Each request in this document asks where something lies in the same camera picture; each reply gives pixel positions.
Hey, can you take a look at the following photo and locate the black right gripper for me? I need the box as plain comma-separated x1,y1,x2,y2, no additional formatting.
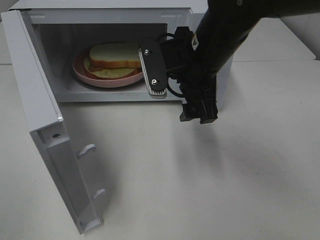
159,26,218,124

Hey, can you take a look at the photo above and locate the white bread sandwich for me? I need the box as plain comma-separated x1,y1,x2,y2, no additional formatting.
83,42,141,79

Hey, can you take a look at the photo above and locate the pink round plate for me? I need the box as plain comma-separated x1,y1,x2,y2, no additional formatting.
72,50,143,88

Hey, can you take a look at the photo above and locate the white microwave door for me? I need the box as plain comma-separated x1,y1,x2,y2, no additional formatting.
1,10,102,234

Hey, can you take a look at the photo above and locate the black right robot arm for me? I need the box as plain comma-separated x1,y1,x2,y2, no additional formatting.
159,0,320,124

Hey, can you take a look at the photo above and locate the white microwave oven body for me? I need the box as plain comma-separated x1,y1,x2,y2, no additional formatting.
7,0,235,111

